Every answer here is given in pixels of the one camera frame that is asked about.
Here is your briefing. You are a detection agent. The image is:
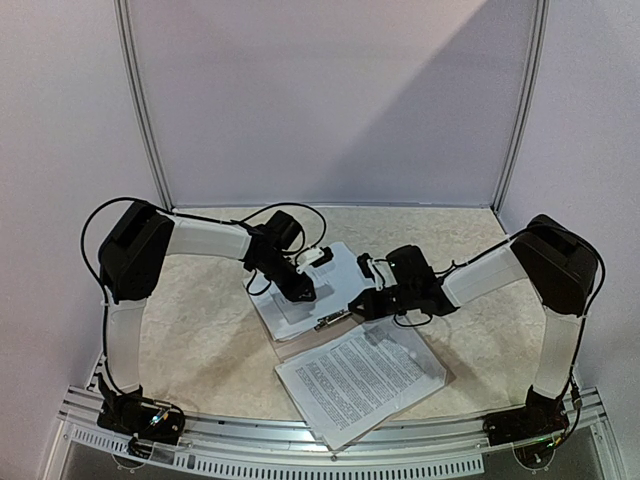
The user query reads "metal folder clip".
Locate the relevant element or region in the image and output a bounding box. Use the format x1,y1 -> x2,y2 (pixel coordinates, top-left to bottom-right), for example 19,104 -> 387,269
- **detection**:
314,310 -> 351,332

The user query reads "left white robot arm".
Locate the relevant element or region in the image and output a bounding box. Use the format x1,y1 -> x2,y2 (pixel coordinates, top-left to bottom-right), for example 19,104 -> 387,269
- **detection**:
98,200 -> 316,394

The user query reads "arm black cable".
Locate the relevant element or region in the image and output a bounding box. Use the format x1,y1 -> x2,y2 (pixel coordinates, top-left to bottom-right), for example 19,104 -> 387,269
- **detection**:
78,197 -> 329,381
389,249 -> 606,401

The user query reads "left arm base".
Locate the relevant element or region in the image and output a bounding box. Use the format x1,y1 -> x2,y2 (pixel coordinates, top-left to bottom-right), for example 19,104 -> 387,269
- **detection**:
97,375 -> 186,445

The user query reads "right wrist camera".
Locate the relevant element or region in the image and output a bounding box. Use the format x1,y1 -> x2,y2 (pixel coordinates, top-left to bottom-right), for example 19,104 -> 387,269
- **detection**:
357,253 -> 386,291

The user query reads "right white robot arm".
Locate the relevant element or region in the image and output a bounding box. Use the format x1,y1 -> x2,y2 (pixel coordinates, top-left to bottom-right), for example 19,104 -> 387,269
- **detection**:
347,214 -> 605,436

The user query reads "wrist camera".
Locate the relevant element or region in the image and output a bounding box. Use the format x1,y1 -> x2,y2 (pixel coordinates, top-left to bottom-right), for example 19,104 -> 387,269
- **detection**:
294,247 -> 334,274
357,253 -> 386,291

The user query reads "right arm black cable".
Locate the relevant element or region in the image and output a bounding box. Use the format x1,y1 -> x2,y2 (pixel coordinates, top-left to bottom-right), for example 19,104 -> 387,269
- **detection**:
389,249 -> 606,401

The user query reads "aluminium front rail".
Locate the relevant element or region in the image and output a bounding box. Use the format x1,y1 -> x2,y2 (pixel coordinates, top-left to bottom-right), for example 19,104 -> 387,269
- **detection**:
41,384 -> 608,477

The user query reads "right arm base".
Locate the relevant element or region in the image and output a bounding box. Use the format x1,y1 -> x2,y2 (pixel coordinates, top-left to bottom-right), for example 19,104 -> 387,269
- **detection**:
483,381 -> 582,447

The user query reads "right aluminium frame post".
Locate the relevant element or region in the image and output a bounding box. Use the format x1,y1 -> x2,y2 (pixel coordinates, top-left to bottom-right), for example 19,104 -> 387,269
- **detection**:
490,0 -> 550,216

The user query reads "transparent plastic folder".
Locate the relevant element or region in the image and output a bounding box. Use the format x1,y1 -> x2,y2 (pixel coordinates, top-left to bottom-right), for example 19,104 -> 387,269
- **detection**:
272,314 -> 456,451

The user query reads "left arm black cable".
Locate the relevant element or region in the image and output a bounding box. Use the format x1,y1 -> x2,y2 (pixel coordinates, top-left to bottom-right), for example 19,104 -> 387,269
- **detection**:
78,197 -> 329,381

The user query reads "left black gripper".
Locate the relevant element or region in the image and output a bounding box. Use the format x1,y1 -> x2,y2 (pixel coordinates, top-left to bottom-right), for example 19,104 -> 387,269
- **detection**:
256,254 -> 316,304

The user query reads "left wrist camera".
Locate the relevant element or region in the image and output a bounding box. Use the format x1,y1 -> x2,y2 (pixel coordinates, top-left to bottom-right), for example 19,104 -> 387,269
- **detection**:
294,247 -> 334,274

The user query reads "sparse printed paper sheet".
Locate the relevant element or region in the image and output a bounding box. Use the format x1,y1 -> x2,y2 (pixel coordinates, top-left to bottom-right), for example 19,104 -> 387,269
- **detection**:
242,241 -> 376,343

